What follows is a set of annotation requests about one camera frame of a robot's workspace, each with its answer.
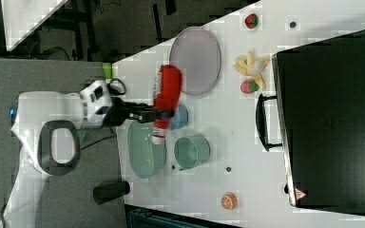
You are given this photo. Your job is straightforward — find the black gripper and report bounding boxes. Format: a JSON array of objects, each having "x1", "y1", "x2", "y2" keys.
[{"x1": 103, "y1": 97, "x2": 175, "y2": 127}]

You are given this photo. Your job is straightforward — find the red ketchup bottle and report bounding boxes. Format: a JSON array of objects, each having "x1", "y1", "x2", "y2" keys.
[{"x1": 152, "y1": 65, "x2": 183, "y2": 144}]

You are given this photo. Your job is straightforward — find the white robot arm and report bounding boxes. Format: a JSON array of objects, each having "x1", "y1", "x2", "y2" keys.
[{"x1": 0, "y1": 80, "x2": 175, "y2": 228}]

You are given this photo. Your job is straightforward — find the green oval strainer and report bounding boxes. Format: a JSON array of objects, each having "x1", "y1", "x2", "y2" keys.
[{"x1": 127, "y1": 122, "x2": 166, "y2": 179}]

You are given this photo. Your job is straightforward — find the blue cup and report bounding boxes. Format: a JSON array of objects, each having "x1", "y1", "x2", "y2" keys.
[{"x1": 169, "y1": 104, "x2": 188, "y2": 130}]

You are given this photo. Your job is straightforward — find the green mug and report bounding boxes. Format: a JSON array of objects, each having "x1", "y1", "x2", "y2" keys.
[{"x1": 174, "y1": 135, "x2": 211, "y2": 170}]

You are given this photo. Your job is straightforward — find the grey oval plate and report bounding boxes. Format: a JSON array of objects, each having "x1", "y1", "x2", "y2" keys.
[{"x1": 169, "y1": 27, "x2": 221, "y2": 96}]

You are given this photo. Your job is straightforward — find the green white clamp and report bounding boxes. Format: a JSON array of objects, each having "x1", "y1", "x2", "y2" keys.
[{"x1": 102, "y1": 63, "x2": 113, "y2": 79}]

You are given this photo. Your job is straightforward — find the toy strawberry near banana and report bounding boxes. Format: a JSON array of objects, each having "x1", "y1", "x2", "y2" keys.
[{"x1": 240, "y1": 80, "x2": 259, "y2": 94}]

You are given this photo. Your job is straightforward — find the peeled toy banana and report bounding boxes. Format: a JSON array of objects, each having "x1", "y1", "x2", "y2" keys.
[{"x1": 233, "y1": 51, "x2": 269, "y2": 89}]

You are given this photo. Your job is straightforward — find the black cylinder table leg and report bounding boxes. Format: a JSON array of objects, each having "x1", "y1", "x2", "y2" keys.
[{"x1": 93, "y1": 181, "x2": 130, "y2": 205}]

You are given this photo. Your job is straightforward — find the toy orange slice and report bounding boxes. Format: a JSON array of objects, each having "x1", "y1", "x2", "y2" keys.
[{"x1": 221, "y1": 192, "x2": 238, "y2": 210}]

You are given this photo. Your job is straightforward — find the dark blue crate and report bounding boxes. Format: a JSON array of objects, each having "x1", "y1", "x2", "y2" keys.
[{"x1": 125, "y1": 204, "x2": 239, "y2": 228}]

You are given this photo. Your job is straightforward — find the toy strawberry at top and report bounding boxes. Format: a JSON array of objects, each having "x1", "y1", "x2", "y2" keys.
[{"x1": 244, "y1": 13, "x2": 259, "y2": 29}]

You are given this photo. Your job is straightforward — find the black oven appliance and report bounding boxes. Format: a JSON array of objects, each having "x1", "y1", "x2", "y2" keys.
[{"x1": 273, "y1": 29, "x2": 365, "y2": 216}]

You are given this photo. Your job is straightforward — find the white board top left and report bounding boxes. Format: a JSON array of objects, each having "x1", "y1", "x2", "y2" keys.
[{"x1": 0, "y1": 0, "x2": 69, "y2": 51}]

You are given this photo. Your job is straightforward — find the black oven door handle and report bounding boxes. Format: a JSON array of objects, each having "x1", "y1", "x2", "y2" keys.
[{"x1": 256, "y1": 94, "x2": 282, "y2": 151}]

